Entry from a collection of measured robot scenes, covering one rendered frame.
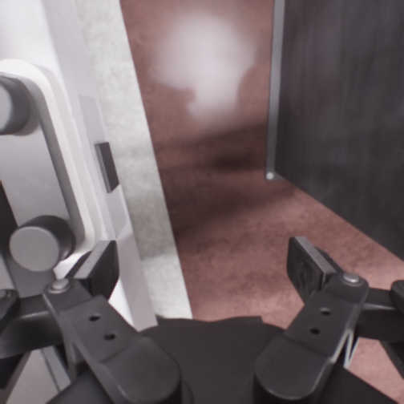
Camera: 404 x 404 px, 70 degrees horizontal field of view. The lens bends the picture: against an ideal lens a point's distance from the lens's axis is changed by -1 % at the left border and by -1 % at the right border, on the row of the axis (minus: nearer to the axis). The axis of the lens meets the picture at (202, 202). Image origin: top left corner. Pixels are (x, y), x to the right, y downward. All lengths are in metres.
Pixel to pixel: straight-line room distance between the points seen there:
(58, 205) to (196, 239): 0.95
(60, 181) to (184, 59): 0.88
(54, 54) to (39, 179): 0.07
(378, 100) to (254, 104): 0.57
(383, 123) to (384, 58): 0.09
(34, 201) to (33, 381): 0.11
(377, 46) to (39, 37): 0.47
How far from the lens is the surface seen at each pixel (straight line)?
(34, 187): 0.18
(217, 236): 1.11
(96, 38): 1.09
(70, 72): 0.21
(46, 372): 0.23
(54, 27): 0.21
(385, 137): 0.51
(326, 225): 1.20
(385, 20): 0.56
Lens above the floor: 1.02
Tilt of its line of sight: 73 degrees down
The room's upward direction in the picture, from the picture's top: 174 degrees clockwise
